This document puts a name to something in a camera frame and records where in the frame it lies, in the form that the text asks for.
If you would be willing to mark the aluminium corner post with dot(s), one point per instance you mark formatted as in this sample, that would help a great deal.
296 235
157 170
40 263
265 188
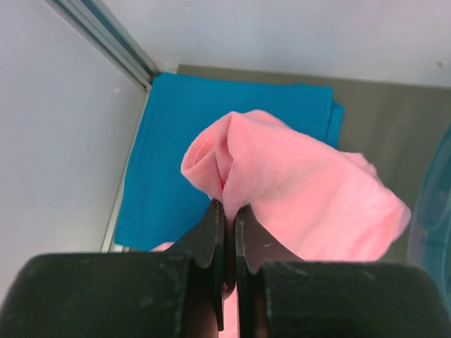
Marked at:
96 23

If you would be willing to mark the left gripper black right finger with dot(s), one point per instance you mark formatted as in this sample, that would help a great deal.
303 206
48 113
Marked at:
280 295

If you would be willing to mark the teal plastic tub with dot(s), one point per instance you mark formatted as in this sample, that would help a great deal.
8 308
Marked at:
429 237

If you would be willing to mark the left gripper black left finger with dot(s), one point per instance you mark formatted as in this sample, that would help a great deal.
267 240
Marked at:
173 293

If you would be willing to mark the pink t shirt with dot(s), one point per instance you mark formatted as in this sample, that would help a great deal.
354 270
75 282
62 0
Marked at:
320 203

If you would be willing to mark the folded blue t shirt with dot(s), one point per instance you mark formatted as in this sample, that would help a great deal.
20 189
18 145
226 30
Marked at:
159 205

